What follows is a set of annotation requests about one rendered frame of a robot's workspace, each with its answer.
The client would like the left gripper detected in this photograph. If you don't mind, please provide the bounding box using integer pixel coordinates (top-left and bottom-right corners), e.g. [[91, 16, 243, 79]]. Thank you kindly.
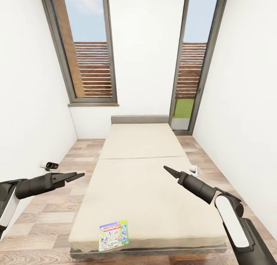
[[29, 172, 85, 195]]

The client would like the board game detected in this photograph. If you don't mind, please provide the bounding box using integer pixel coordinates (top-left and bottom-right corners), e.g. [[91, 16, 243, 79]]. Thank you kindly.
[[99, 220, 129, 252]]

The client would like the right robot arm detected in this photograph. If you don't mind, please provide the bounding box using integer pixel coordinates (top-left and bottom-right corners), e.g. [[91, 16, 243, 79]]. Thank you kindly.
[[164, 166, 277, 265]]

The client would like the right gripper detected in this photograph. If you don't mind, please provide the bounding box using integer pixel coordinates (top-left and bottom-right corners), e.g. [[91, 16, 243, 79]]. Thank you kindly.
[[164, 166, 205, 197]]

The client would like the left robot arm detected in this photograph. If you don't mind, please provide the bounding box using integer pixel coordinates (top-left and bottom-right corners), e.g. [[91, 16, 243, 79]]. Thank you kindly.
[[0, 160, 85, 240]]

